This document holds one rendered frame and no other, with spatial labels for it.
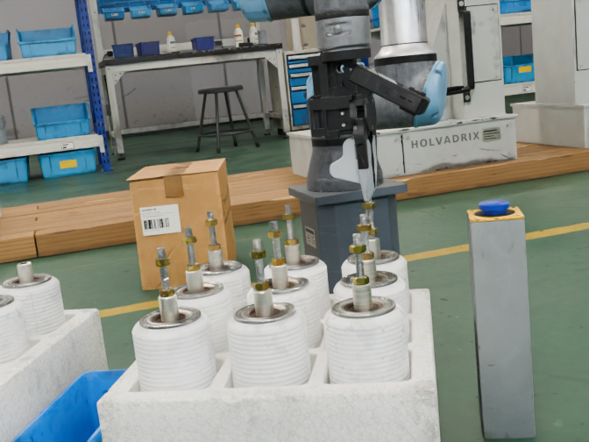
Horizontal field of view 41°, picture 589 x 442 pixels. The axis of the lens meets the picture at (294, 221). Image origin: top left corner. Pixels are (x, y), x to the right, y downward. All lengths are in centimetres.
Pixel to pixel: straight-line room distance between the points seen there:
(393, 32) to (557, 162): 202
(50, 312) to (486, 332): 66
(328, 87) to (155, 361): 45
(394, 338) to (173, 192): 126
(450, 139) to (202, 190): 142
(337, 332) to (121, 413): 27
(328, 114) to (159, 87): 820
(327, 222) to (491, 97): 199
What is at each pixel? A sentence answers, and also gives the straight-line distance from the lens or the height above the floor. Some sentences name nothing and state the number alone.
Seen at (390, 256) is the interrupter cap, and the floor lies 25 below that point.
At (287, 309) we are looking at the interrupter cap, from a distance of 95.
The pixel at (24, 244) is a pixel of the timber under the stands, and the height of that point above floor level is 5.
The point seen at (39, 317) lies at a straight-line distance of 128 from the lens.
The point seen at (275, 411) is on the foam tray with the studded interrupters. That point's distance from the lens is 91.
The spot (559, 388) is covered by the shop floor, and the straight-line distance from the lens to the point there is 134.
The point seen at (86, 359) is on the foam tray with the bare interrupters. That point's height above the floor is 12.
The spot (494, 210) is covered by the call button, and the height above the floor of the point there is 32.
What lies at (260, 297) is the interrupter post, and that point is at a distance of 94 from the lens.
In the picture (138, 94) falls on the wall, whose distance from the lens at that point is 925.
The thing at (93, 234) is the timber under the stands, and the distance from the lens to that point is 282.
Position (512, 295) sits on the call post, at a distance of 110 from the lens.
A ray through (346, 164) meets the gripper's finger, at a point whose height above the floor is 39.
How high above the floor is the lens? 53
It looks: 11 degrees down
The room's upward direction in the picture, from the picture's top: 6 degrees counter-clockwise
